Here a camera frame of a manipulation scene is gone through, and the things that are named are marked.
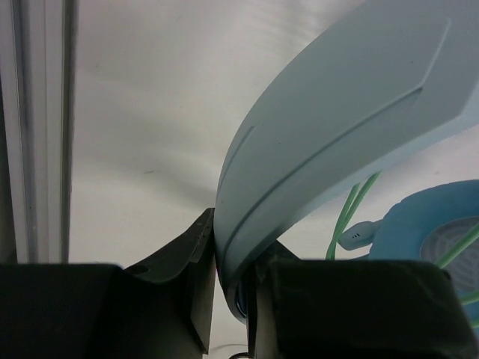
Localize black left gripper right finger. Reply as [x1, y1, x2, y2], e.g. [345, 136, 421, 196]
[245, 242, 478, 358]

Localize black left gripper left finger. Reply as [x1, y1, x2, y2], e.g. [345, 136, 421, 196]
[1, 209, 216, 358]

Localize aluminium table frame rail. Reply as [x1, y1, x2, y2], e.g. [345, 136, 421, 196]
[1, 1, 78, 263]

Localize light blue headphones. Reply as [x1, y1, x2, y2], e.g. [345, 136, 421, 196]
[214, 1, 478, 321]

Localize green headphone cable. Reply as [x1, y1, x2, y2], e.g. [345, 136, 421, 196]
[324, 170, 479, 330]

